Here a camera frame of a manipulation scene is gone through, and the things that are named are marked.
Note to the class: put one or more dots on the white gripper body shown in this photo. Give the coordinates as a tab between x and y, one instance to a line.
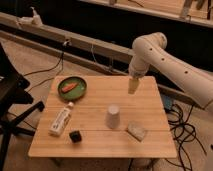
138	67

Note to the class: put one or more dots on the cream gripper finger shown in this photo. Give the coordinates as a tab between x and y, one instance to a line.
133	85

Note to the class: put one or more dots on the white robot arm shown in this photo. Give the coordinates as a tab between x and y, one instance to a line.
150	50

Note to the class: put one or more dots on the black eraser cube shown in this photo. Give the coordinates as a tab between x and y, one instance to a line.
75	136

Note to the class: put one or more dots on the blue box under table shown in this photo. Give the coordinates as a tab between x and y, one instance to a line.
167	102

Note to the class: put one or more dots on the wooden table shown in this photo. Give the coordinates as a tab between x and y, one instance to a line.
88	116

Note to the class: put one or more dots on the green plate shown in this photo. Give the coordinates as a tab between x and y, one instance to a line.
76	93

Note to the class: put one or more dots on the orange carrot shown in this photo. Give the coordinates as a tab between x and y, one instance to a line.
69	87

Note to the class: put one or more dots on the white tube with cap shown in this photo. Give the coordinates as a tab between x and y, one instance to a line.
61	120

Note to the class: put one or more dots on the black office chair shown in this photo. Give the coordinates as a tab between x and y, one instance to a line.
12	91

